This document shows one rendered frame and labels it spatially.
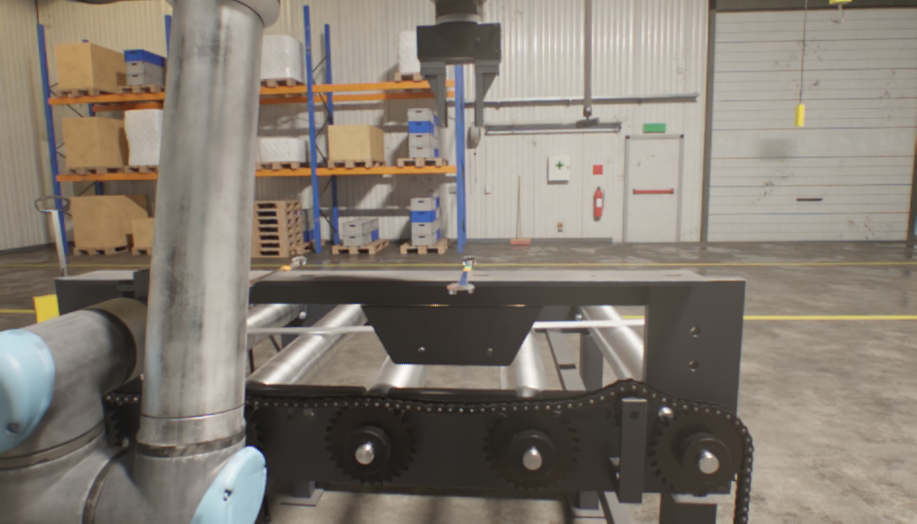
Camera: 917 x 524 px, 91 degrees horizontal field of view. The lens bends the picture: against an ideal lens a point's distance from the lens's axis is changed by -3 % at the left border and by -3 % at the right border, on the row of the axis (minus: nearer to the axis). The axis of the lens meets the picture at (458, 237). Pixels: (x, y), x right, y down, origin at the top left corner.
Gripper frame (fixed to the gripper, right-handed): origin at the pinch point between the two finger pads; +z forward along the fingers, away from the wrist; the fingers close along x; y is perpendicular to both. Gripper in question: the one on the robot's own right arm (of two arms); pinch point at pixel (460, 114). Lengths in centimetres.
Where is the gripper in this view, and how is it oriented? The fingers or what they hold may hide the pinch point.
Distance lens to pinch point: 76.9
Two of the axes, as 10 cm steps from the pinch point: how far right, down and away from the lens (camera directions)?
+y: 0.8, -1.2, 9.9
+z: 0.2, 9.9, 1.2
